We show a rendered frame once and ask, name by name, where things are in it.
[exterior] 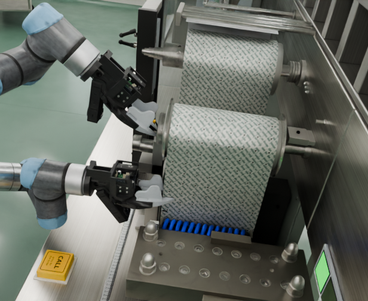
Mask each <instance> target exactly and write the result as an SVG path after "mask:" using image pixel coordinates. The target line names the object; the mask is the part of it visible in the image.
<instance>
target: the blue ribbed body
mask: <svg viewBox="0 0 368 301"><path fill-rule="evenodd" d="M166 228H167V229H168V230H174V231H180V232H185V231H186V232H187V233H192V234H200V235H208V236H211V231H217V232H224V233H229V234H237V235H245V236H249V235H247V234H246V231H245V230H244V229H243V230H242V231H241V233H240V234H239V229H237V228H236V229H235V231H234V232H233V229H232V228H229V229H228V231H226V227H223V228H222V230H220V226H216V229H214V226H213V225H210V226H209V228H208V225H207V224H204V225H203V227H201V223H197V225H196V227H195V223H194V222H191V224H190V225H189V222H188V221H185V222H184V224H183V222H182V221H181V220H179V221H178V223H177V222H176V220H175V219H173V220H172V221H171V222H170V219H168V218H167V219H165V221H164V222H163V223H162V229H166Z"/></svg>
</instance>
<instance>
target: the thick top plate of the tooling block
mask: <svg viewBox="0 0 368 301"><path fill-rule="evenodd" d="M144 228H145V226H140V229H139V233H138V236H137V239H136V244H135V247H134V251H133V255H132V258H131V262H130V267H129V270H128V274H127V278H126V288H125V296H126V297H132V298H137V299H145V300H152V301H202V299H203V294H206V295H211V296H219V297H227V298H231V299H238V300H246V301H314V296H313V293H312V287H311V282H310V278H309V273H308V267H307V264H306V258H305V252H304V250H301V249H298V255H297V261H295V262H294V263H289V262H286V261H285V260H283V258H282V257H281V254H282V252H283V251H284V249H285V247H281V246H276V245H268V244H261V243H256V242H252V244H251V246H250V249H249V248H241V247H233V246H228V245H221V244H213V243H210V236H208V235H200V234H192V233H187V232H180V231H172V230H168V229H160V228H158V239H157V240H156V241H154V242H147V241H145V240H144V239H143V231H144ZM146 253H151V254H153V255H154V258H155V263H156V271H155V273H154V274H153V275H149V276H147V275H143V274H141V273H140V271H139V266H140V261H141V260H142V258H143V256H144V255H145V254H146ZM296 275H300V276H302V277H303V278H304V280H305V285H304V286H305V288H304V290H303V295H302V297H300V298H294V297H291V296H290V295H289V294H288V293H287V291H286V287H287V285H288V284H289V282H290V281H291V280H292V278H293V277H294V276H296Z"/></svg>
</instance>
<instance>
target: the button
mask: <svg viewBox="0 0 368 301"><path fill-rule="evenodd" d="M73 261H74V254H73V253H66V252H61V251H54V250H47V251H46V253H45V255H44V257H43V259H42V261H41V263H40V265H39V267H38V269H37V271H36V273H37V277H40V278H48V279H52V280H60V281H65V280H66V278H67V275H68V273H69V271H70V268H71V266H72V264H73Z"/></svg>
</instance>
